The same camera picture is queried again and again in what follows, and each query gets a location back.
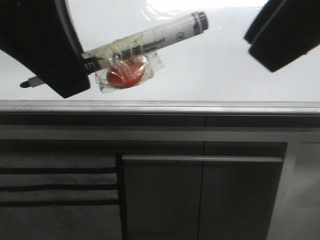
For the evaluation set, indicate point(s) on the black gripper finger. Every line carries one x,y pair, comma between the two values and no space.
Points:
41,36
283,31

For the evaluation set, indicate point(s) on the white whiteboard marker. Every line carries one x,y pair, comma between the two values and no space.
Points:
141,43

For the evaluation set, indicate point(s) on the red round magnet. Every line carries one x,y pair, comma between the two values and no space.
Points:
123,74

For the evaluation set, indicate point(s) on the white whiteboard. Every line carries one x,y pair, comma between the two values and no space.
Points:
210,73

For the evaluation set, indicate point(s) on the grey cabinet with doors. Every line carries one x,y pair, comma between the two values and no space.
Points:
226,193

